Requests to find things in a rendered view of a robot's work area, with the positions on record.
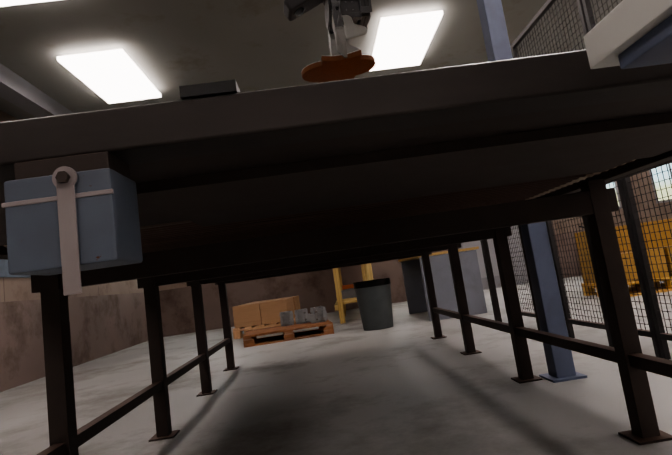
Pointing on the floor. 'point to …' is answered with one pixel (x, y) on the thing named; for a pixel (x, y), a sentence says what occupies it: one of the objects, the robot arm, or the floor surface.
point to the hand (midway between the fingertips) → (338, 66)
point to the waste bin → (374, 303)
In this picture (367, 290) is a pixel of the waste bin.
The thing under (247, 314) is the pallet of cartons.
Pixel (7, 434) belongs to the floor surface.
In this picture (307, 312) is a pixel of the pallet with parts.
